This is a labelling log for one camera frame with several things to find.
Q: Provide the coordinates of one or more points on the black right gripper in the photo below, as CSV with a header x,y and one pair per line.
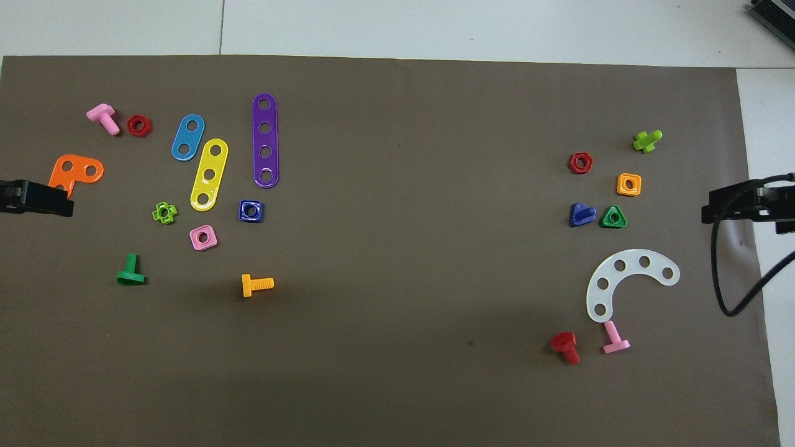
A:
x,y
776,202

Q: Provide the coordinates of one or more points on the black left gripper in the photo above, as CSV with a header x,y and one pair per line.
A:
x,y
9,197

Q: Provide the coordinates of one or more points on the blue triangle-head toy bolt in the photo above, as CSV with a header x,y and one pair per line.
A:
x,y
577,217

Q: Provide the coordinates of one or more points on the blue square toy nut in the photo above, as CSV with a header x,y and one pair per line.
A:
x,y
243,217

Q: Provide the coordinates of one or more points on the orange angled three-hole plate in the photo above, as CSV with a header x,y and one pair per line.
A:
x,y
77,169

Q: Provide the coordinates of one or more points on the pink toy bolt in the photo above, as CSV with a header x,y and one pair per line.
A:
x,y
102,115
615,344

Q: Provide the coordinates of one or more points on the lime green cross nut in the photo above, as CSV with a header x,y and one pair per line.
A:
x,y
158,213

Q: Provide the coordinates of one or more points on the green toy bolt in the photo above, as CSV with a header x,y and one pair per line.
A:
x,y
130,276

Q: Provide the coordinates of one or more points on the red hex toy nut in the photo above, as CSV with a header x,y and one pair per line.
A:
x,y
132,126
574,163

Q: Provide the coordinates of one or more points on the white curved five-hole plate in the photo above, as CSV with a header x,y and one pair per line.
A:
x,y
630,256

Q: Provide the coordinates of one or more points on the lime green cross bolt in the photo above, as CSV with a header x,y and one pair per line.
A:
x,y
646,143

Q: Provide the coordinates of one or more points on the orange square toy nut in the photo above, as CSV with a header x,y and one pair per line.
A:
x,y
621,184

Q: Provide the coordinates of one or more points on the blue two-hole plate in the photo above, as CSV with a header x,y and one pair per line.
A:
x,y
184,149

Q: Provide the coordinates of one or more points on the green triangle toy nut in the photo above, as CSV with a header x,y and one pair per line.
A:
x,y
606,220

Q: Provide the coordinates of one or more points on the pink square toy nut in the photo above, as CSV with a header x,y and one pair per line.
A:
x,y
195,244

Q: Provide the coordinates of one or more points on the yellow three-hole plate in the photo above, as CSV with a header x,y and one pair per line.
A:
x,y
208,185

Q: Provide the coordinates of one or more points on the black ribbed device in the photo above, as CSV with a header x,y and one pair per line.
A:
x,y
776,15

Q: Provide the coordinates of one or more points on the orange toy bolt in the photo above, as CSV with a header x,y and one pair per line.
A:
x,y
248,285

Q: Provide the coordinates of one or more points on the purple four-hole plate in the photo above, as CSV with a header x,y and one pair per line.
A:
x,y
265,139

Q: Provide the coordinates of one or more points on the red toy bolt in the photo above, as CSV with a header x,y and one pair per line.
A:
x,y
564,343

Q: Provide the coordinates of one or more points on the brown table mat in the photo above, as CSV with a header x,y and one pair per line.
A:
x,y
397,372

